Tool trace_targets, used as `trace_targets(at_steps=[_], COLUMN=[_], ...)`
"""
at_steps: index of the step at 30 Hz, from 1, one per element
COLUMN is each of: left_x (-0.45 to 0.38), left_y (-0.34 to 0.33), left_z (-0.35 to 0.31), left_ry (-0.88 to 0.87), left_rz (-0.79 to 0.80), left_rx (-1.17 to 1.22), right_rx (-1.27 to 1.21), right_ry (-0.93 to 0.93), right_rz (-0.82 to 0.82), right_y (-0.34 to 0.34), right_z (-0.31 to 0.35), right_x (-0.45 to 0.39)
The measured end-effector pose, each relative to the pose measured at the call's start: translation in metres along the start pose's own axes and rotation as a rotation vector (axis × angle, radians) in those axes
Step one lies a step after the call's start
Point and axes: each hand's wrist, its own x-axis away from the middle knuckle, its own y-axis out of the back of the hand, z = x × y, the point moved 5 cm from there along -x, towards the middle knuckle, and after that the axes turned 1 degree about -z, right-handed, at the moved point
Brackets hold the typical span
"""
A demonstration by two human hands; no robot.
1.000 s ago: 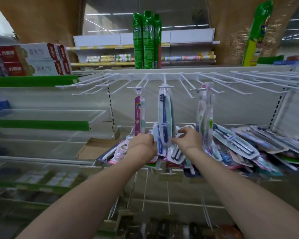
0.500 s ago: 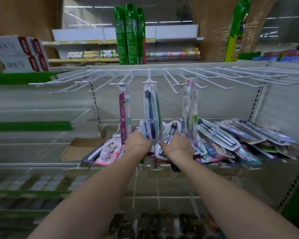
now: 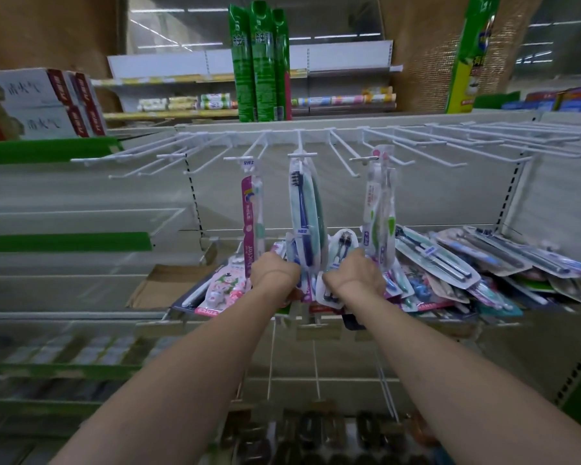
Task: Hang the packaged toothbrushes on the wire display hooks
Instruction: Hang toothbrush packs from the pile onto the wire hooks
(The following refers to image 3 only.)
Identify person's left forearm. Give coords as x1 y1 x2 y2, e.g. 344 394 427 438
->
48 290 296 465

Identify row of colourful wrap rolls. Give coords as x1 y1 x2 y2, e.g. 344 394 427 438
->
136 87 398 112

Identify woven brown column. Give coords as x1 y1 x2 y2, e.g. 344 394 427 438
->
0 0 119 112
377 0 545 114

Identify brown cardboard tray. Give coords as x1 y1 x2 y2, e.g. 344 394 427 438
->
125 263 219 311

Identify white shelf unit yellow strips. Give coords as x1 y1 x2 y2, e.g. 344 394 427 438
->
90 39 403 121

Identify person's right hand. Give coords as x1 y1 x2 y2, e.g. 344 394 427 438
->
321 248 387 311

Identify clear green toothbrush pack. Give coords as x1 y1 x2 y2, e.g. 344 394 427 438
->
378 161 398 272

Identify person's left hand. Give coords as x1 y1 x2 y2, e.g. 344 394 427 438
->
249 250 302 304

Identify person's right forearm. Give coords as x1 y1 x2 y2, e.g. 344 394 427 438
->
353 294 581 465

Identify pink label toothbrush pack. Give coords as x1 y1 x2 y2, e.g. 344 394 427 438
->
241 158 266 279

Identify red white toothpaste box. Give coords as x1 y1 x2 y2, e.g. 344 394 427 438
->
0 106 90 141
79 103 108 137
63 71 97 108
0 68 74 110

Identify oval blue toothbrush pack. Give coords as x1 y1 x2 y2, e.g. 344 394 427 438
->
288 157 320 286

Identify green spray can red side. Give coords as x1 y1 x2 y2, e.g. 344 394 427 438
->
272 8 293 121

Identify green yellow spray can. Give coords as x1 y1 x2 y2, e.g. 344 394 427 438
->
445 0 504 115

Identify clear pink-topped toothbrush pack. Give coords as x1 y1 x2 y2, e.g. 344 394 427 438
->
362 145 384 260

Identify pile of toothbrush packs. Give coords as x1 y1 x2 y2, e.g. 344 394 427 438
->
172 226 581 330

